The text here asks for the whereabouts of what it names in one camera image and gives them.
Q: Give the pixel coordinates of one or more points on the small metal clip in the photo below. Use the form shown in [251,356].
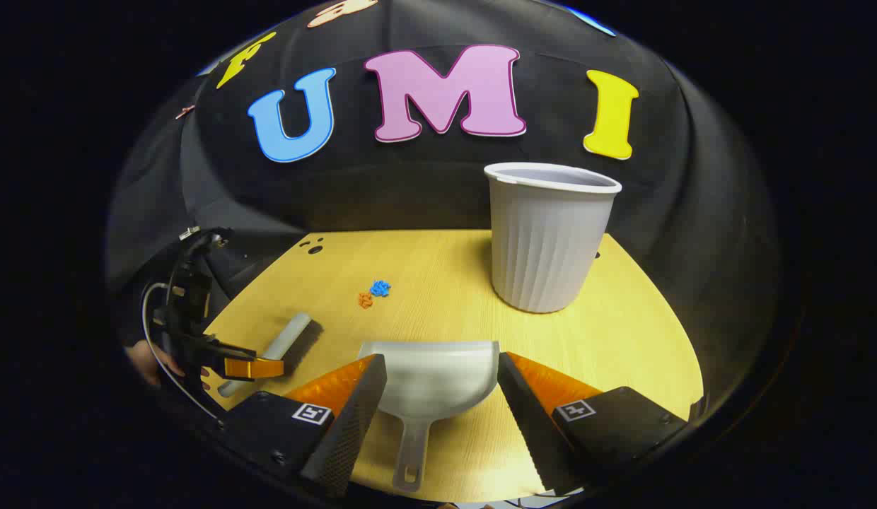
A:
[189,232]

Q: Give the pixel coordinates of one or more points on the blue paper trash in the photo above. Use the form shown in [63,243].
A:
[380,288]

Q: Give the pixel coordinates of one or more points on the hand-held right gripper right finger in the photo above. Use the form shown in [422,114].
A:
[530,417]

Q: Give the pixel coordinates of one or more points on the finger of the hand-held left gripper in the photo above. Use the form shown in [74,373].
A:
[254,367]

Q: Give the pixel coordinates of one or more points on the black backdrop cloth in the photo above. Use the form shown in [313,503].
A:
[424,184]

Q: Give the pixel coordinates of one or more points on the grey plastic dustpan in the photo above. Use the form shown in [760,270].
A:
[431,382]

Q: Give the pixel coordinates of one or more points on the orange paper trash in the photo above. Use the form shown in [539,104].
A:
[366,300]

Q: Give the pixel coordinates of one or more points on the grey ribbed garbage bin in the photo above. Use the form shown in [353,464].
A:
[548,240]

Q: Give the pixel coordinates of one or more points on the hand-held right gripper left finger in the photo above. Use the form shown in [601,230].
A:
[353,417]

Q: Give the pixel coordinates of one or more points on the small grey broom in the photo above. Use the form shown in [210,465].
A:
[286,338]

